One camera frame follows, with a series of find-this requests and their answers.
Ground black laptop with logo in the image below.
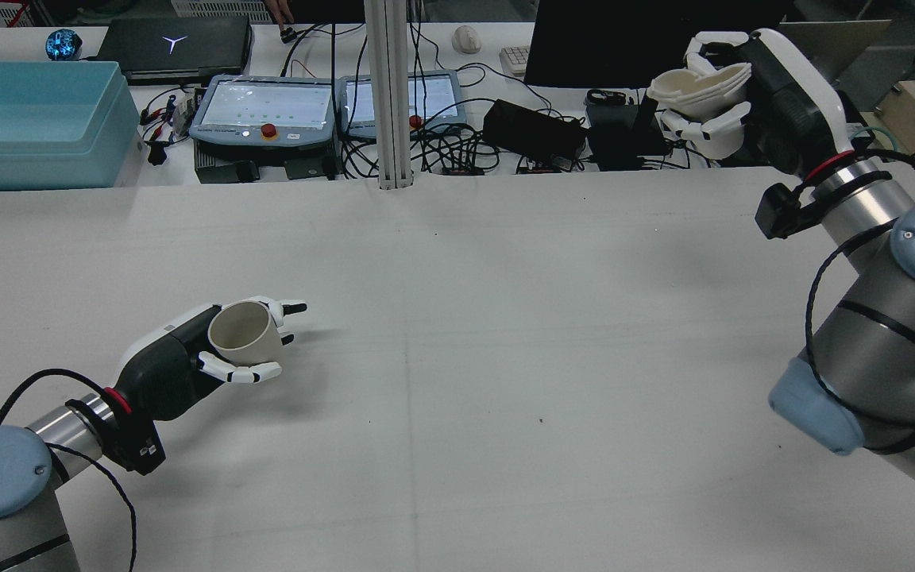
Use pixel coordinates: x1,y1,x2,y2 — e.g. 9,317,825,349
96,16,256,85

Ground light blue plastic bin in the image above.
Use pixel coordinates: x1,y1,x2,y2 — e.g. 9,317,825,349
0,60,141,192

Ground aluminium profile post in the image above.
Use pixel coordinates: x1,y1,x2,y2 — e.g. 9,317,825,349
364,0,415,190

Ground black computer monitor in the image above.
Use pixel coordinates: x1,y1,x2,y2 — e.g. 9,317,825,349
524,0,793,89

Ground black electronics box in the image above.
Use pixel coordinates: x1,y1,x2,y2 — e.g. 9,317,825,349
586,90,670,160

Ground black power adapter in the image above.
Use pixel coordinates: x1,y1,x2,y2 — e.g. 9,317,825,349
283,155,339,181
195,159,261,184

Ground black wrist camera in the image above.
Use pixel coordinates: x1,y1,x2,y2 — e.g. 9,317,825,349
755,183,817,241
102,412,166,477

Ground glowing blue ball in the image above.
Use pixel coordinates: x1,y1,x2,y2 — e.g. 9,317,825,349
45,29,83,61

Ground black power brick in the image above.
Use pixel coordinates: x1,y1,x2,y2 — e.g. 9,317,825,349
482,99,589,160

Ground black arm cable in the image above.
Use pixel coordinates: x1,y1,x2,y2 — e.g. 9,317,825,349
0,368,138,572
803,149,915,455

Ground grey teach pendant red button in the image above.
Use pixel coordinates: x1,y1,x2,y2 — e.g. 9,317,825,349
189,75,340,149
338,70,468,137

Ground cream bowls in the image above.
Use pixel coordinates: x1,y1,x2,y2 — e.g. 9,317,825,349
647,64,753,122

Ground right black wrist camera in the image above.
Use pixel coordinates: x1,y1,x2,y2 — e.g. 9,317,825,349
755,183,817,241

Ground right white dexterous robot hand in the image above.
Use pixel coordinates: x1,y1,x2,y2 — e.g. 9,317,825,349
660,29,856,180

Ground white keyboard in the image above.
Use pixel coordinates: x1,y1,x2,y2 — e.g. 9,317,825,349
499,45,535,78

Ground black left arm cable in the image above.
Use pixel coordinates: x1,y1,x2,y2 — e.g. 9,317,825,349
0,368,138,572

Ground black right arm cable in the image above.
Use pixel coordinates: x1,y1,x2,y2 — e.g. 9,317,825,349
803,149,915,455

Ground red black clip leads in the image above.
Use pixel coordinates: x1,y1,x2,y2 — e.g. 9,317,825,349
138,93,190,166

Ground beige paper cup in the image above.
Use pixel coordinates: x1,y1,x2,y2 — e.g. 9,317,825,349
208,300,284,367

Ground left white dexterous robot hand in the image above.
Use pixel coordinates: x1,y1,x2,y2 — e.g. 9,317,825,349
104,296,308,423

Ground black cable tangle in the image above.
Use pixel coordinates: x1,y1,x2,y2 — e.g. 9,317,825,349
414,111,510,177

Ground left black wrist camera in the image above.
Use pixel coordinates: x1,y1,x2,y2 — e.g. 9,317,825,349
102,412,166,477

